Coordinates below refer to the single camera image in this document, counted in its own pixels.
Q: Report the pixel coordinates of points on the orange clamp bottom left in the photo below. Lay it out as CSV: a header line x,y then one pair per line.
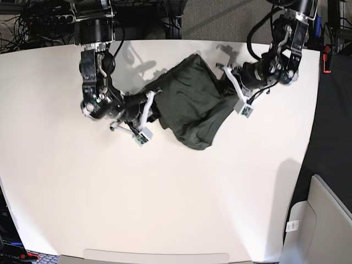
x,y
29,257

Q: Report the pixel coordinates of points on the white barcode label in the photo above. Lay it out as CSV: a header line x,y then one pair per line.
x,y
292,226

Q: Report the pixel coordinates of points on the orange black clamp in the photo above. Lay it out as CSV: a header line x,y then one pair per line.
x,y
327,58

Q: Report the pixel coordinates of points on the black printed box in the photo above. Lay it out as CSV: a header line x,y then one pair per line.
x,y
11,245

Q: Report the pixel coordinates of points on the beige plastic bin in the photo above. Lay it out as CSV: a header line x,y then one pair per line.
x,y
324,234

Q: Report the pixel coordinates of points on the blue handled clamp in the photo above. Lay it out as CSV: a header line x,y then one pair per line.
x,y
314,32

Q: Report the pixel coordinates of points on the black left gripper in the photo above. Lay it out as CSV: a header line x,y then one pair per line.
x,y
250,76

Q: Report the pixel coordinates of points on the grey metal table leg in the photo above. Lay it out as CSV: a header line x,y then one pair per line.
x,y
171,19

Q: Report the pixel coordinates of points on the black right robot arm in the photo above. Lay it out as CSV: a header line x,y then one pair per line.
x,y
96,23

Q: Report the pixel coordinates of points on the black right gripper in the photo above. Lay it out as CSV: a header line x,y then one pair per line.
x,y
133,109

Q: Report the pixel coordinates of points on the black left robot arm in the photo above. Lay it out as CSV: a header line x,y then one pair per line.
x,y
289,26

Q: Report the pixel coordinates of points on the dark green long-sleeve shirt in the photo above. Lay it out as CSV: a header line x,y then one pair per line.
x,y
190,104

